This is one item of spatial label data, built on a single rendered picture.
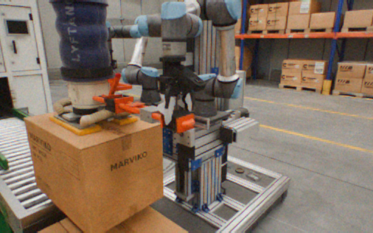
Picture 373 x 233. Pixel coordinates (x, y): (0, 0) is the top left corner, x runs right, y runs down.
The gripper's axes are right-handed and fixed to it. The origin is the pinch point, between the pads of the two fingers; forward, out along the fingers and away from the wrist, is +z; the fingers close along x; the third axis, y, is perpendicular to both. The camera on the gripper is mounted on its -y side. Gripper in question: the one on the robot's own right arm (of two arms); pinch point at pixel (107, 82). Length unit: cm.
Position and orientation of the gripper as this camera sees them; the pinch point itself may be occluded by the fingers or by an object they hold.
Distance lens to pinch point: 169.1
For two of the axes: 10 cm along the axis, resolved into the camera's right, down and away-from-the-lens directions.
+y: 7.3, 2.1, -6.6
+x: 6.9, -2.2, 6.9
